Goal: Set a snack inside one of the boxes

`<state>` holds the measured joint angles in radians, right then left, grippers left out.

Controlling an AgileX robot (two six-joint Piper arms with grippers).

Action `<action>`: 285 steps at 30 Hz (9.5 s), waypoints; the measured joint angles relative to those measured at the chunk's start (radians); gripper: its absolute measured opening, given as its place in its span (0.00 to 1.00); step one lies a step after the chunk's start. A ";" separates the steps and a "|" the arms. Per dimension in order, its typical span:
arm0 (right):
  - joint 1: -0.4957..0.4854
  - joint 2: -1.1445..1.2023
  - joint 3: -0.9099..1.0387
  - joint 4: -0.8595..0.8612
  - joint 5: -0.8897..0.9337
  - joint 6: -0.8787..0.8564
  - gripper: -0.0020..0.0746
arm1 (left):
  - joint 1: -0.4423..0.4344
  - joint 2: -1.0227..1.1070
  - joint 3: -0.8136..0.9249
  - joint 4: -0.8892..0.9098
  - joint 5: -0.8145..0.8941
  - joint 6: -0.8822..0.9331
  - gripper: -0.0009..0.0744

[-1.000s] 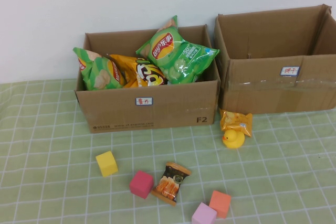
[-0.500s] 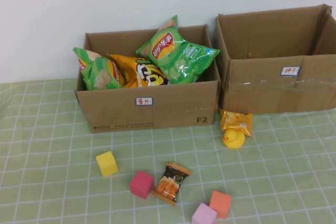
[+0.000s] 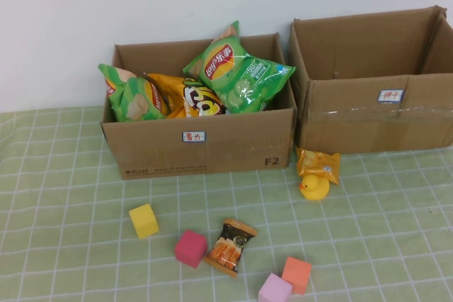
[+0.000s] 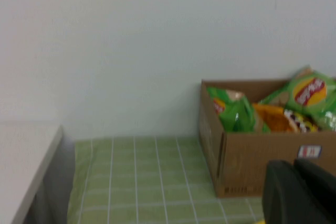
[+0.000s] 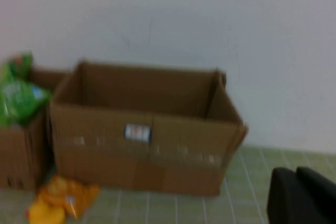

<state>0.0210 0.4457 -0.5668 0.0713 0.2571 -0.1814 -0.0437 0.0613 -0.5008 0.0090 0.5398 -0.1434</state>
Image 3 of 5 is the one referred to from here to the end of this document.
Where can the cardboard box with F2 print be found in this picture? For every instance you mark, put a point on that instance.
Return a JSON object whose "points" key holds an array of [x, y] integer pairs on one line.
{"points": [[230, 146]]}

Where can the pink foam cube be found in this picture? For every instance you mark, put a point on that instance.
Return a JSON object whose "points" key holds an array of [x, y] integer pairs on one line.
{"points": [[274, 289]]}

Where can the taped cardboard box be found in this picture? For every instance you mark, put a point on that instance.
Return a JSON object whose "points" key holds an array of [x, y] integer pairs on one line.
{"points": [[347, 125]]}

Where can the yellow-orange snack packet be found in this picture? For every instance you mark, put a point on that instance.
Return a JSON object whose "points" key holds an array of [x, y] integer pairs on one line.
{"points": [[318, 160]]}

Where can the two-character label, F2 box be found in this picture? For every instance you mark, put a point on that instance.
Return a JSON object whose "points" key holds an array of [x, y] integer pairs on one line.
{"points": [[194, 136]]}

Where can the two-character label, taped box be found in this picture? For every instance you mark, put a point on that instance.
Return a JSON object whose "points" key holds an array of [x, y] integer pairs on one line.
{"points": [[390, 95]]}

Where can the yellow foam cube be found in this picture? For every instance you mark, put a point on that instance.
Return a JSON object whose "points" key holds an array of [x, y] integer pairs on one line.
{"points": [[143, 220]]}

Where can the red foam cube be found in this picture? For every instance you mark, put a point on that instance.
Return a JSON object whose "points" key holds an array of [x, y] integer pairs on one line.
{"points": [[190, 249]]}

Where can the green cucumber Lay's chips bag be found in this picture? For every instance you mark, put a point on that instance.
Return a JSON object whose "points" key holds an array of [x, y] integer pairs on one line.
{"points": [[240, 79]]}

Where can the green checked tablecloth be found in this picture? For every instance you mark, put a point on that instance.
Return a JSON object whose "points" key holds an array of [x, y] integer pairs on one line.
{"points": [[371, 227]]}

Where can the black and orange snack packet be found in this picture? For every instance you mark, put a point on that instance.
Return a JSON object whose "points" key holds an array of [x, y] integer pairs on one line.
{"points": [[230, 247]]}

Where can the orange foam cube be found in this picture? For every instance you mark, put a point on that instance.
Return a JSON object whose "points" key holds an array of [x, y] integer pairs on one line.
{"points": [[296, 275]]}

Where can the orange chips bag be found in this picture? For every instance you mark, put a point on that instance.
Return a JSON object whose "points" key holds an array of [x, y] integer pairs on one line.
{"points": [[187, 98]]}

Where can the green striped Lay's chips bag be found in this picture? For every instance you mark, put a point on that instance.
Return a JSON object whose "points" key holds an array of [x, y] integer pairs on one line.
{"points": [[134, 100]]}

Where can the yellow rubber duck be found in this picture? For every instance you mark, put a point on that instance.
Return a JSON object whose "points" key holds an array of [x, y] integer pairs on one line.
{"points": [[316, 189]]}

